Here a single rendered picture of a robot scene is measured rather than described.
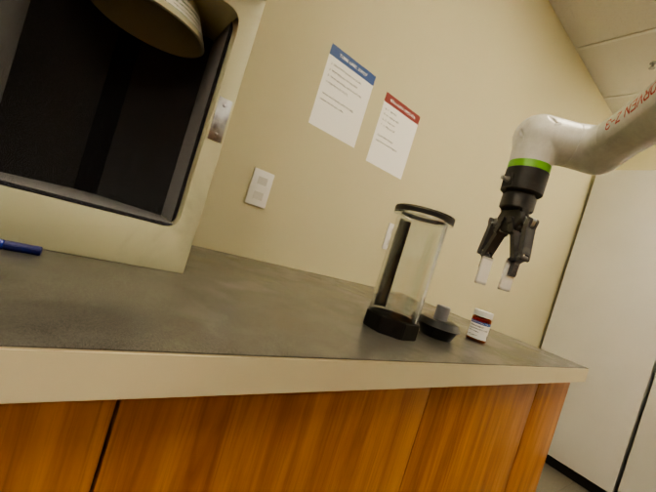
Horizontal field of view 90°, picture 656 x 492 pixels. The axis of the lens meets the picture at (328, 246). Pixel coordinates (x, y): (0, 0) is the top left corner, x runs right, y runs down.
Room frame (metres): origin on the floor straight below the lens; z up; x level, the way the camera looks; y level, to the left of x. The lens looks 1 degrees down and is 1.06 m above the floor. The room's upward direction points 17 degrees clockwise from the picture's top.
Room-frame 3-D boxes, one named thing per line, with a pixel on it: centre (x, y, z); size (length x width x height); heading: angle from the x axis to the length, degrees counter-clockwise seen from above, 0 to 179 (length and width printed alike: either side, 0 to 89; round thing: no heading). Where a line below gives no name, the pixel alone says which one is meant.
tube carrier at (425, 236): (0.60, -0.15, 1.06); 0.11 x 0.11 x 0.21
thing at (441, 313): (0.69, -0.27, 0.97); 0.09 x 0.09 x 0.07
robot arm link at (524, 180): (0.80, -0.40, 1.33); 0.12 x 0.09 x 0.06; 102
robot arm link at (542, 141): (0.80, -0.41, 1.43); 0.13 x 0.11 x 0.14; 77
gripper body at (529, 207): (0.80, -0.41, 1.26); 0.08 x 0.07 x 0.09; 12
